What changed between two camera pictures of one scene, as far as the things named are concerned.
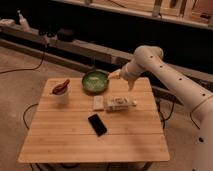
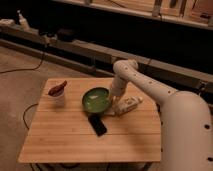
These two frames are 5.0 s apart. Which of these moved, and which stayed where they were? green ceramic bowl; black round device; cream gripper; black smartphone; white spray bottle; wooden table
Moved: green ceramic bowl; cream gripper
Stayed: wooden table; black round device; black smartphone; white spray bottle
